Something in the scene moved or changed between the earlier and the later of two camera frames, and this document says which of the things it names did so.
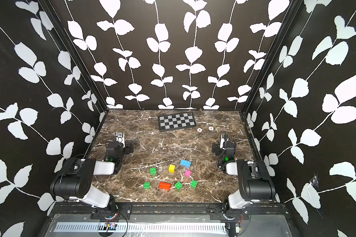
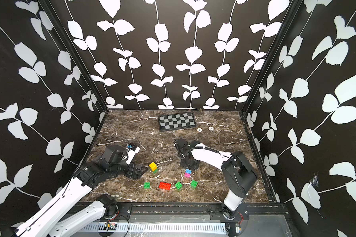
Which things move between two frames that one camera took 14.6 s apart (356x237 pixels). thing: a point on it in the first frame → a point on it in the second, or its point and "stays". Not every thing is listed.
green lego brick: [194, 184] stays
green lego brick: [178, 185] stays
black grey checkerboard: [176, 121] stays
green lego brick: [147, 185] stays
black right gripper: [216, 145] → [182, 162]
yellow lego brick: [171, 168] → [153, 166]
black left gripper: [127, 150] → [132, 174]
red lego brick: [164, 185] stays
